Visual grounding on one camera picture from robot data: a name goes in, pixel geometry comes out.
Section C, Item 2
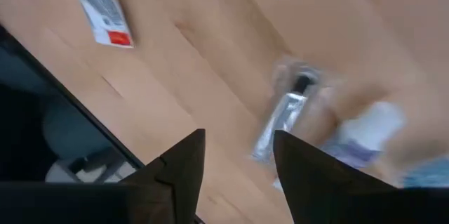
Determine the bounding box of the white toothpaste tube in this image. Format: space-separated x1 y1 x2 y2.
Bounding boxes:
66 0 134 48
322 100 406 169

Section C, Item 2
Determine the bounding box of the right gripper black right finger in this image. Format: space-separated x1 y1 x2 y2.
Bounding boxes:
273 129 397 224

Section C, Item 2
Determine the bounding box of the wrapped silver nail clipper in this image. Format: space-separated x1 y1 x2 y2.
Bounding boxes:
251 58 322 164

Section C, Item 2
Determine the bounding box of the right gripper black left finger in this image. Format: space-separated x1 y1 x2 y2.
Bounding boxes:
121 129 206 224

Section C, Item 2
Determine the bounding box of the teal white bagged toothbrush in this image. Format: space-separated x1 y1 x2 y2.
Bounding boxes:
401 159 449 189

